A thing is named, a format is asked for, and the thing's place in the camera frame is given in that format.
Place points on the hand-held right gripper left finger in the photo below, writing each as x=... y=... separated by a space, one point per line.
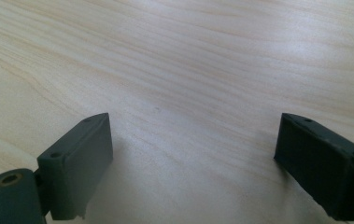
x=78 y=161

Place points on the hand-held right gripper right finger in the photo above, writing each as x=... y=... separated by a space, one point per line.
x=321 y=168

